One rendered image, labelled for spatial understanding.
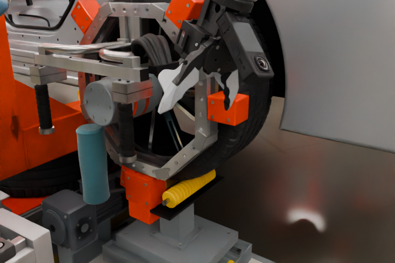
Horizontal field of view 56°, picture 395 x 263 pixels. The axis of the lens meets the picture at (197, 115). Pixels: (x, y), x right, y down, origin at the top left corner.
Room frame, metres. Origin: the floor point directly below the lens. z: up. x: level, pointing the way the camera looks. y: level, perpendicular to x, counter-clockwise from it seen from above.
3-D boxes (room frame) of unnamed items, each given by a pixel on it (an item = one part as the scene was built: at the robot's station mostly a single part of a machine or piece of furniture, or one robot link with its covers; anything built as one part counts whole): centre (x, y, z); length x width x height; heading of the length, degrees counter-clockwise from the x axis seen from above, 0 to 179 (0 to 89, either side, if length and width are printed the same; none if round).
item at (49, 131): (1.05, 0.45, 0.83); 0.04 x 0.04 x 0.16
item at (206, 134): (1.15, 0.18, 0.85); 0.54 x 0.07 x 0.54; 55
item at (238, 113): (0.97, -0.08, 0.85); 0.09 x 0.08 x 0.07; 55
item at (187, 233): (1.29, 0.08, 0.32); 0.40 x 0.30 x 0.28; 55
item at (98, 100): (1.09, 0.22, 0.85); 0.21 x 0.14 x 0.14; 145
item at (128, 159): (0.86, 0.17, 0.83); 0.04 x 0.04 x 0.16
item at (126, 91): (0.88, 0.16, 0.93); 0.09 x 0.05 x 0.05; 145
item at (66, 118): (1.52, 0.55, 0.69); 0.52 x 0.17 x 0.35; 145
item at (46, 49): (1.10, 0.33, 1.03); 0.19 x 0.18 x 0.11; 145
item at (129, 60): (0.99, 0.17, 1.03); 0.19 x 0.18 x 0.11; 145
